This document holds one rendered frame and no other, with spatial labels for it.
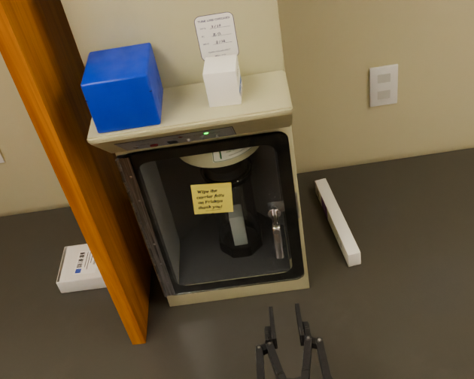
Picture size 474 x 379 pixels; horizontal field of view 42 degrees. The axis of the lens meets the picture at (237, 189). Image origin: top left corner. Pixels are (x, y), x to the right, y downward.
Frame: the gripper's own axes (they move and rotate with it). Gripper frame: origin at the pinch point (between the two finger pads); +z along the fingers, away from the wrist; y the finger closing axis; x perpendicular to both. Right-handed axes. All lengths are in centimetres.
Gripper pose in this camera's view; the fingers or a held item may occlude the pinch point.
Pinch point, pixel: (286, 324)
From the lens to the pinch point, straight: 111.7
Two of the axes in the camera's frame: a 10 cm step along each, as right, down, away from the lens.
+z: -0.5, -6.5, 7.6
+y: -9.9, 1.3, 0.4
